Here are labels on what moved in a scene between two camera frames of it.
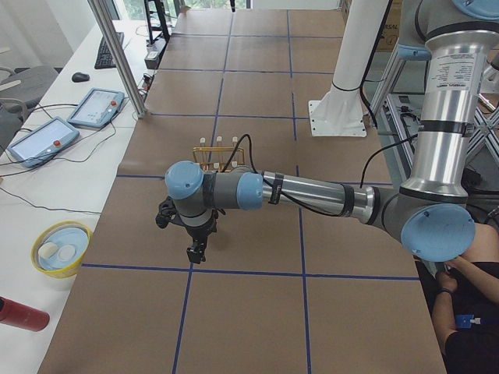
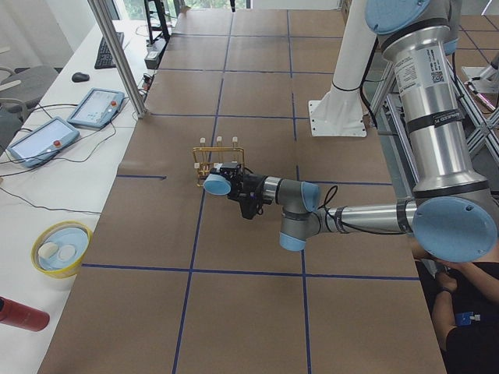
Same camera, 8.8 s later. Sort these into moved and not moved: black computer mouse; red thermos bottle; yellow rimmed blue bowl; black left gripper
Moved: black left gripper
Not moved: black computer mouse; red thermos bottle; yellow rimmed blue bowl
